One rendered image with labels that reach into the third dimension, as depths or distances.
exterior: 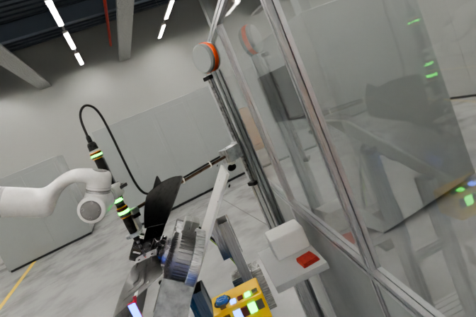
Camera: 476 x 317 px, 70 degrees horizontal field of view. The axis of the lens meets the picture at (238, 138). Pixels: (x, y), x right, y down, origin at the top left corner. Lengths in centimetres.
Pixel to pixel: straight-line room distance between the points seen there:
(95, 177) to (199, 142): 602
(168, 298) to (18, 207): 65
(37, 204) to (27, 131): 1282
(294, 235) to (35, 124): 1278
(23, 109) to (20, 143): 121
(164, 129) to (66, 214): 314
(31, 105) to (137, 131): 752
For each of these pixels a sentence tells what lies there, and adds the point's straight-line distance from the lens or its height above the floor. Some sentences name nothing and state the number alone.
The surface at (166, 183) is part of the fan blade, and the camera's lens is 141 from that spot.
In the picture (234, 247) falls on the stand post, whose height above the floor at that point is 103.
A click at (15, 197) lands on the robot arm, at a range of 120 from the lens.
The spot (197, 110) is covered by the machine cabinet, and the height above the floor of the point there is 165.
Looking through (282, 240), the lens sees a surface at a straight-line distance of 166.
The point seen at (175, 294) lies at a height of 102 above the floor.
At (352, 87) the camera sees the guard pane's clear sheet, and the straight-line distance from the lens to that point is 75.
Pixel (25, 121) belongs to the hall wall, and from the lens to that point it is 1402.
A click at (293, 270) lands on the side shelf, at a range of 159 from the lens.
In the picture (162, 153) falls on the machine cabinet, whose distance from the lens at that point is 700.
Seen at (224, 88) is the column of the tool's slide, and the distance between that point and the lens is 178.
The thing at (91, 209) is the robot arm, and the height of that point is 150.
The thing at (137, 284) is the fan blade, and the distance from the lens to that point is 135.
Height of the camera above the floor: 165
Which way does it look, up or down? 7 degrees down
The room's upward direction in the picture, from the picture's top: 23 degrees counter-clockwise
